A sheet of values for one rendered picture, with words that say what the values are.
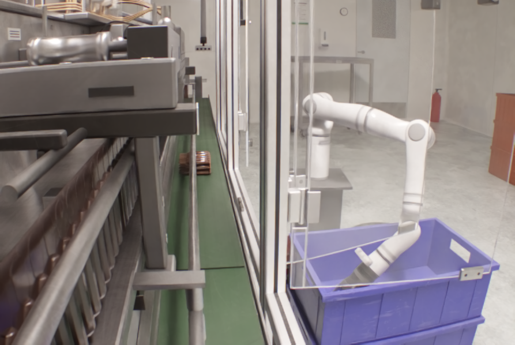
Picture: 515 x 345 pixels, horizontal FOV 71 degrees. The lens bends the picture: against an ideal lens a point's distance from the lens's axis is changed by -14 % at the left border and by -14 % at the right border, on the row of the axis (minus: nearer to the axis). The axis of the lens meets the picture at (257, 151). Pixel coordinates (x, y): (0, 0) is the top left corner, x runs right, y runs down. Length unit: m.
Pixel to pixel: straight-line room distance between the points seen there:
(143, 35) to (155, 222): 0.17
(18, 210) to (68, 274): 0.48
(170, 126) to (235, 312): 0.38
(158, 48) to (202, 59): 5.29
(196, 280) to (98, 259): 0.08
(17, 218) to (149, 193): 0.29
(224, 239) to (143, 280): 0.53
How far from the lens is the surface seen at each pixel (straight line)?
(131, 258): 0.37
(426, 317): 1.34
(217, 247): 0.82
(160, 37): 0.39
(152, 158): 0.37
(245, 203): 1.24
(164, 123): 0.35
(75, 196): 0.27
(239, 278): 0.73
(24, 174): 0.24
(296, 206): 0.73
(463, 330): 1.49
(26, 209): 0.65
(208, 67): 5.69
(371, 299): 1.19
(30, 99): 0.38
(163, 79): 0.35
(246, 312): 0.65
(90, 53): 0.40
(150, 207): 0.39
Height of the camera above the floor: 1.05
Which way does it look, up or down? 14 degrees down
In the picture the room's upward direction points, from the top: straight up
